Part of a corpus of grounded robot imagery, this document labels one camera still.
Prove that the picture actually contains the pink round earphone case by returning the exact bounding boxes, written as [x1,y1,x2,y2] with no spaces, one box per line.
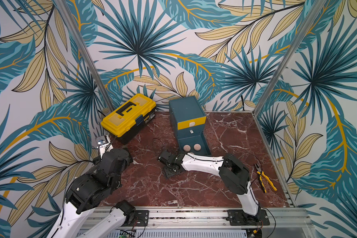
[193,144,202,151]
[183,145,191,152]

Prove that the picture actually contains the teal bottom drawer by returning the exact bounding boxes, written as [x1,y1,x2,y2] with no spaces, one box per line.
[178,132,212,156]

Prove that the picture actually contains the teal drawer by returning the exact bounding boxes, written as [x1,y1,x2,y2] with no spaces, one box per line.
[178,132,212,156]
[177,125,205,139]

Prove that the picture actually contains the teal drawer cabinet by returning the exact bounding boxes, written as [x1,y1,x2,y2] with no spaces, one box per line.
[169,96,206,139]

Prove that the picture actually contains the yellow top drawer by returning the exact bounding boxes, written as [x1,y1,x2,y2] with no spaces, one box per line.
[177,117,206,130]

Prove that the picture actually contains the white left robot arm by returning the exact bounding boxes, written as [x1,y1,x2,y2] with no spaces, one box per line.
[47,148,136,238]

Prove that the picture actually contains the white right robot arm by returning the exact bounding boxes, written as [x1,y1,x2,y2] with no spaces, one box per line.
[158,151,260,217]

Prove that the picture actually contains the yellow and black toolbox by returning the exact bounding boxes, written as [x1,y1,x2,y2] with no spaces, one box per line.
[101,93,157,145]

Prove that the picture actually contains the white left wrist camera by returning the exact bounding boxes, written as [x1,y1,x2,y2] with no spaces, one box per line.
[96,135,113,158]

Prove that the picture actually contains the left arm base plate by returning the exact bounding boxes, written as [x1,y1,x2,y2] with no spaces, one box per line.
[121,210,150,228]

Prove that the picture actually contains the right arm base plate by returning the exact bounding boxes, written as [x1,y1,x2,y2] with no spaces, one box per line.
[226,210,270,227]

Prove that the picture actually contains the yellow handled pliers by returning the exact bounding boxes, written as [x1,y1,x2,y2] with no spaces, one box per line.
[255,164,278,193]

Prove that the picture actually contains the aluminium front rail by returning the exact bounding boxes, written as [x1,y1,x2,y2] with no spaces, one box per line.
[58,206,319,238]

